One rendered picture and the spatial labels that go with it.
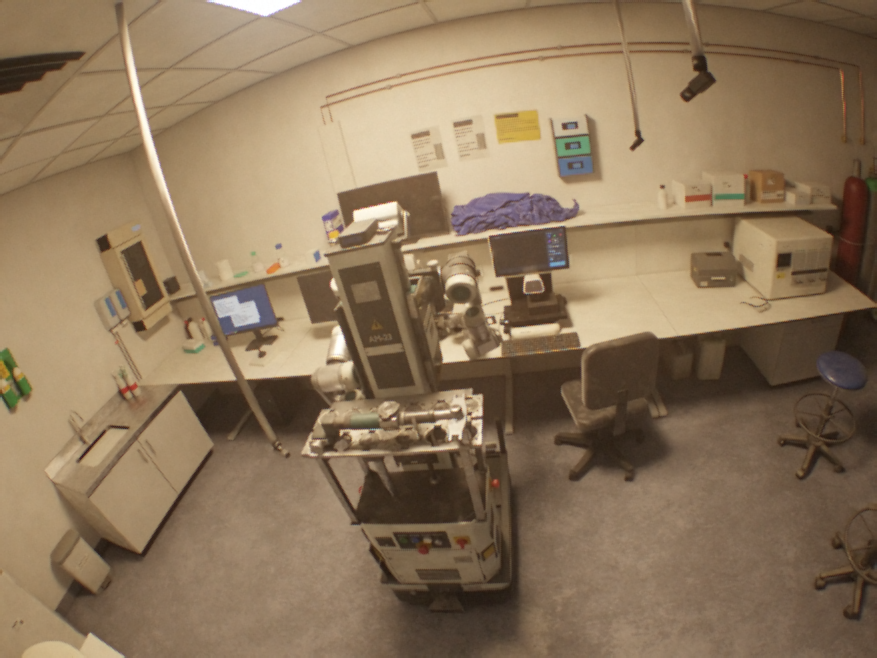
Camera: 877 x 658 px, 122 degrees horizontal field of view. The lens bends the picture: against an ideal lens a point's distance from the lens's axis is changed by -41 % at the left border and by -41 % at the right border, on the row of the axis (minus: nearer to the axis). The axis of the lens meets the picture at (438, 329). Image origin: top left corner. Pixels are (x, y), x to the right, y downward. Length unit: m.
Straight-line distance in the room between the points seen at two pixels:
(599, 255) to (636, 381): 1.20
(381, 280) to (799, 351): 2.89
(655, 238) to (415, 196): 1.70
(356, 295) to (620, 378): 1.31
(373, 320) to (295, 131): 2.22
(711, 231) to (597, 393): 1.71
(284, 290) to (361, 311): 2.28
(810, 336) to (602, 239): 1.72
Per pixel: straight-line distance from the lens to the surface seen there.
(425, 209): 2.75
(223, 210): 3.73
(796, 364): 3.38
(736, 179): 3.09
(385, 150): 3.00
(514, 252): 2.37
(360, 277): 1.21
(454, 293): 1.55
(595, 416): 2.24
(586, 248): 2.97
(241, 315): 3.27
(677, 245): 3.17
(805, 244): 2.97
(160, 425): 3.37
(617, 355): 1.94
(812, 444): 2.93
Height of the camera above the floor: 1.99
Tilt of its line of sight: 28 degrees down
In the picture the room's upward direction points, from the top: 14 degrees counter-clockwise
